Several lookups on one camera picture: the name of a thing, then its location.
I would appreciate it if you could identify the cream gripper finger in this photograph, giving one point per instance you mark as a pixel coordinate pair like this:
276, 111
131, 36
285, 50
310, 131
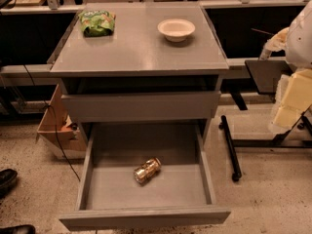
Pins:
293, 97
277, 42

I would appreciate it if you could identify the orange soda can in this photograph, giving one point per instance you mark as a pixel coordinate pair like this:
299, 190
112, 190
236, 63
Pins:
147, 170

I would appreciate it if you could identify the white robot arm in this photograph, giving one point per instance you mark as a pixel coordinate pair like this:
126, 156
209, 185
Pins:
298, 49

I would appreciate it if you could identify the closed grey upper drawer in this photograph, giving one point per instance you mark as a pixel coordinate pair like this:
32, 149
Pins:
141, 107

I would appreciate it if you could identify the grey drawer cabinet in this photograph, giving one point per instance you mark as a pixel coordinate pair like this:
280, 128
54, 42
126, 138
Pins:
138, 59

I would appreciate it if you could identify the open grey middle drawer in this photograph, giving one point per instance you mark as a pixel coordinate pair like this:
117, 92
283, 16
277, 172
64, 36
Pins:
109, 197

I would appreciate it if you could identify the black stand with tray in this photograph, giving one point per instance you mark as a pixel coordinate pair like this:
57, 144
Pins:
255, 97

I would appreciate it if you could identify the green chip bag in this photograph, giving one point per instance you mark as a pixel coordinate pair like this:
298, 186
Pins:
97, 23

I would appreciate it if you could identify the cardboard box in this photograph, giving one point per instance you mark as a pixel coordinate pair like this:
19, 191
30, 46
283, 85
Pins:
61, 135

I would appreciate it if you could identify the black shoe lower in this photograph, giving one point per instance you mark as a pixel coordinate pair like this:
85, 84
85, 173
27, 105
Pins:
20, 229

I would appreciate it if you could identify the metal workbench rail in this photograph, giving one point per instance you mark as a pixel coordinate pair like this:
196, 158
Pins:
27, 75

